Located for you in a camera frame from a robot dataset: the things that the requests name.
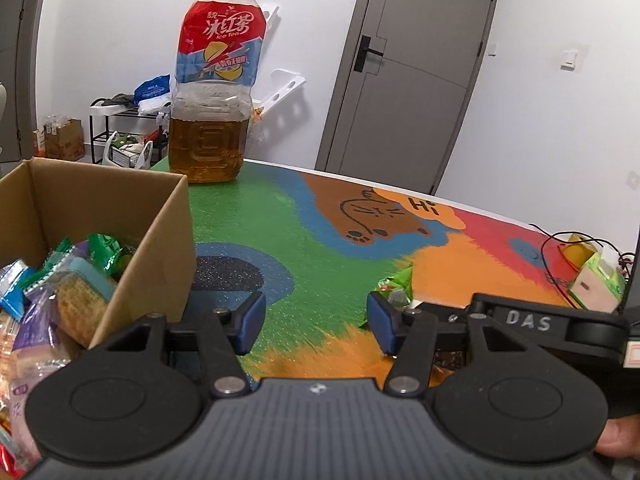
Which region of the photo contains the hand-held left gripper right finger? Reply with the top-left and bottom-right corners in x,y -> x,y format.
366,291 -> 548,395

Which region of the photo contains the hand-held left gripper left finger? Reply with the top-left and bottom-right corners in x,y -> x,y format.
92,291 -> 267,395

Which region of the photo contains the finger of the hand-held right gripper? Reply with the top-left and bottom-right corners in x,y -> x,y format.
417,294 -> 628,361

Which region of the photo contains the green snack packet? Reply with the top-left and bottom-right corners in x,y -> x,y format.
376,264 -> 415,311

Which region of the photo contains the brown cardboard box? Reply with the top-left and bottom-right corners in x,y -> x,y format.
0,157 -> 197,351

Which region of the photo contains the pile of snack packets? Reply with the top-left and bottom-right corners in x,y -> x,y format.
0,234 -> 139,478

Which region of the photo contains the person's right hand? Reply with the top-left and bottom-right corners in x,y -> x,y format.
597,417 -> 640,458

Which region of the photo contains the green and white tissue box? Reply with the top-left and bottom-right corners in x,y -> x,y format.
567,252 -> 629,311

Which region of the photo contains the yellow packet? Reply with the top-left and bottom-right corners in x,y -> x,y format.
560,232 -> 606,269

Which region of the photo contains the black laptop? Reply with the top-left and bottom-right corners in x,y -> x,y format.
620,227 -> 640,315

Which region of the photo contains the white plastic bag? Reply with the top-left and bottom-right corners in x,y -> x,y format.
102,131 -> 154,169

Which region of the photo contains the grey door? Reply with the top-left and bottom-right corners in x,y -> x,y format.
315,0 -> 503,196

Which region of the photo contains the large iced tea bottle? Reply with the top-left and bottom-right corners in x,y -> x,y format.
168,0 -> 267,184

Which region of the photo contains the blue and white bag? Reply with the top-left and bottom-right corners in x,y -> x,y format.
134,75 -> 174,114

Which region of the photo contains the black shelf rack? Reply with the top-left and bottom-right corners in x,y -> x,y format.
90,95 -> 172,167

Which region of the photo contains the small cardboard box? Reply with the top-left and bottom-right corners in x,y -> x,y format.
32,117 -> 86,162

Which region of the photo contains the black cable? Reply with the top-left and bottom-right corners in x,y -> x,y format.
541,232 -> 637,307

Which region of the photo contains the white wall rack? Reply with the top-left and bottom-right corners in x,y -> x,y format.
247,5 -> 306,117

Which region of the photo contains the black door handle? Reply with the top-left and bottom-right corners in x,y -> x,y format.
353,35 -> 385,75

